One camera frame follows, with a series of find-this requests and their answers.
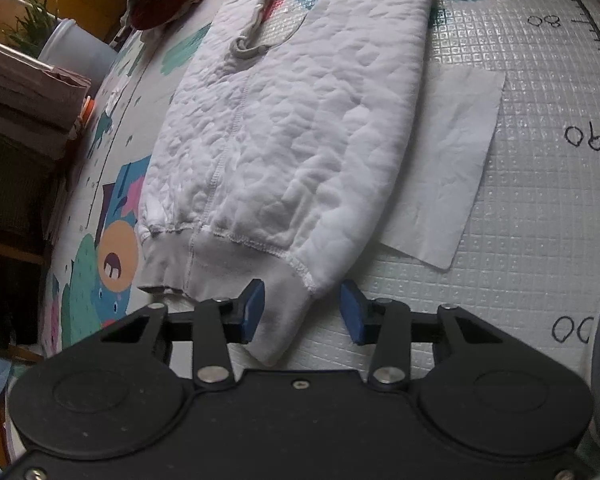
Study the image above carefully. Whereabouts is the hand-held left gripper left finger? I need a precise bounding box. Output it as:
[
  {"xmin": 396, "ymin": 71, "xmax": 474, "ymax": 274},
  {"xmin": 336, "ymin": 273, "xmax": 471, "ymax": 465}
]
[{"xmin": 101, "ymin": 279, "xmax": 266, "ymax": 391}]

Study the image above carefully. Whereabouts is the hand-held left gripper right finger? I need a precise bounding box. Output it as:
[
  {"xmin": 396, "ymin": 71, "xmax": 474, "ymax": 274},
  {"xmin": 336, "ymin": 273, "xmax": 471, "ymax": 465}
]
[{"xmin": 340, "ymin": 280, "xmax": 501, "ymax": 391}]

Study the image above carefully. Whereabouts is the white quilted sweatshirt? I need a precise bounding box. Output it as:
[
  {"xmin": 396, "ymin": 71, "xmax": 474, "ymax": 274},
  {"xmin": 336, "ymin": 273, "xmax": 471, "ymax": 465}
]
[{"xmin": 136, "ymin": 0, "xmax": 440, "ymax": 366}]

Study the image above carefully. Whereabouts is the white paper sheet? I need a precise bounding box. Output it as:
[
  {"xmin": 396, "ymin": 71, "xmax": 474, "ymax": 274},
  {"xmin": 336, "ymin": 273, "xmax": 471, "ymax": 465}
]
[{"xmin": 380, "ymin": 69, "xmax": 507, "ymax": 270}]

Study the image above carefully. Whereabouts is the printed play mat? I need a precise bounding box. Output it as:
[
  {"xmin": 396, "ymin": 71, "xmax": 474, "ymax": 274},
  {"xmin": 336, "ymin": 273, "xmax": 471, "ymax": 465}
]
[{"xmin": 42, "ymin": 0, "xmax": 600, "ymax": 381}]

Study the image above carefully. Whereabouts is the wooden furniture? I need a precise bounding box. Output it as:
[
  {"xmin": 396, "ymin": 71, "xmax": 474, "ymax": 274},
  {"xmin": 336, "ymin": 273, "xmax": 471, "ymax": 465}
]
[{"xmin": 0, "ymin": 160, "xmax": 56, "ymax": 361}]

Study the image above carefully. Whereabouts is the white plastic bucket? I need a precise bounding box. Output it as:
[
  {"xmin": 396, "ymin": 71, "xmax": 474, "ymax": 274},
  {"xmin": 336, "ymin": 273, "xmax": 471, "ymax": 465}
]
[{"xmin": 39, "ymin": 18, "xmax": 118, "ymax": 83}]

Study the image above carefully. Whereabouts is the green potted plant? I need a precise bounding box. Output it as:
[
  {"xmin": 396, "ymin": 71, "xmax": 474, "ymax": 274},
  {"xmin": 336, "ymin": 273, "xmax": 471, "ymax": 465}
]
[{"xmin": 2, "ymin": 0, "xmax": 63, "ymax": 58}]

